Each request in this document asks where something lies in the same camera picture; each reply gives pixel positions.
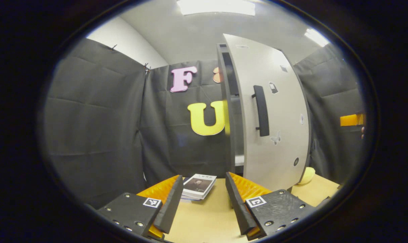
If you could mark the black backdrop cloth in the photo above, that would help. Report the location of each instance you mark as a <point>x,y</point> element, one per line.
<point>96,118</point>

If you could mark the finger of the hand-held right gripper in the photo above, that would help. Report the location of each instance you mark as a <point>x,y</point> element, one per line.
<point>351,120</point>

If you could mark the grey cabinet door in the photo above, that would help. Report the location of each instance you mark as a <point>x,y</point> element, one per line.
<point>258,162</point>

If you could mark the blue-edged book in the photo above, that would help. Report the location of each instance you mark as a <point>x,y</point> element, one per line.
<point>190,199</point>

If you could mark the white cabinet shelf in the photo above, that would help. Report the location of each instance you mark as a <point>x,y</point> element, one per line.
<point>239,160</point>

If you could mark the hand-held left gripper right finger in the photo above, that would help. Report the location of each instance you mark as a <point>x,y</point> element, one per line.
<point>237,206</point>

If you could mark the white portrait cover book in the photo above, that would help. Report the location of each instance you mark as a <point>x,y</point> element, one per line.
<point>199,185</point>

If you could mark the small ceiling light panel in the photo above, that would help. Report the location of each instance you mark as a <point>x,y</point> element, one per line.
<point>317,37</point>

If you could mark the large ceiling light panel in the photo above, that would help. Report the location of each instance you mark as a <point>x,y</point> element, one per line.
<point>215,6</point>

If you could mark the dark grey cabinet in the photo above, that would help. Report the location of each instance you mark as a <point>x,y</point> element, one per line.
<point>231,148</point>

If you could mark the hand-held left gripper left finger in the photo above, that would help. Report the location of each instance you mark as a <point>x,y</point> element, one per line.
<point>172,206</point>

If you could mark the yellow fluffy sponge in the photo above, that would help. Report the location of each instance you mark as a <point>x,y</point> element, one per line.
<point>308,175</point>

